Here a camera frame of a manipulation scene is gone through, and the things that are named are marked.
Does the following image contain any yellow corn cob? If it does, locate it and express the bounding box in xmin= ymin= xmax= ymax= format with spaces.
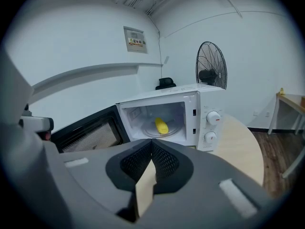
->
xmin=154 ymin=117 xmax=170 ymax=135

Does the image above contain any white metal frame leg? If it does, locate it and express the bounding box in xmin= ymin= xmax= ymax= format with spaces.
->
xmin=282 ymin=148 xmax=305 ymax=179

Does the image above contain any white microwave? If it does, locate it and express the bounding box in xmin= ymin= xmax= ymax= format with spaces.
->
xmin=51 ymin=83 xmax=226 ymax=154

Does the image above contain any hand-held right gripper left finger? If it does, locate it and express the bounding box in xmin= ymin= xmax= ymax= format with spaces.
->
xmin=59 ymin=138 xmax=153 ymax=223

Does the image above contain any thin black wall cable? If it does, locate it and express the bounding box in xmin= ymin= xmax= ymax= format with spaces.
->
xmin=152 ymin=20 xmax=165 ymax=79

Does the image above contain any black wall fan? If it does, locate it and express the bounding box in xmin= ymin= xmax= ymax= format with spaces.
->
xmin=195 ymin=41 xmax=228 ymax=90

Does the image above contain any white frame desk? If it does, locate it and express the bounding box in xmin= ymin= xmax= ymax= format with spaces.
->
xmin=267 ymin=92 xmax=305 ymax=135

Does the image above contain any grey electrical panel box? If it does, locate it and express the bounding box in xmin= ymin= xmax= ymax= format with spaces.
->
xmin=123 ymin=26 xmax=148 ymax=54

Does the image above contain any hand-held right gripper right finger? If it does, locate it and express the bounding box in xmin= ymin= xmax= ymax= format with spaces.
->
xmin=151 ymin=138 xmax=275 ymax=220

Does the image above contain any glass turntable plate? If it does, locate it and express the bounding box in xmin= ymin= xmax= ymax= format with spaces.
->
xmin=141 ymin=119 xmax=184 ymax=138

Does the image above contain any black device with strap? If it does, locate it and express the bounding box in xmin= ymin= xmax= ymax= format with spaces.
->
xmin=155 ymin=77 xmax=177 ymax=91

